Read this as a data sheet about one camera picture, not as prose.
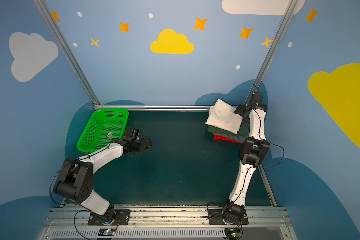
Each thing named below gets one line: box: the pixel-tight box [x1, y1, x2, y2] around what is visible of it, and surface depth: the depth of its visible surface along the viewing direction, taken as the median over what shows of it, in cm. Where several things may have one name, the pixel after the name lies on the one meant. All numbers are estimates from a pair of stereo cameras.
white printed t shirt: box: [205, 98, 243, 135], surface depth 106 cm
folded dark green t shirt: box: [207, 121, 250, 137], surface depth 103 cm
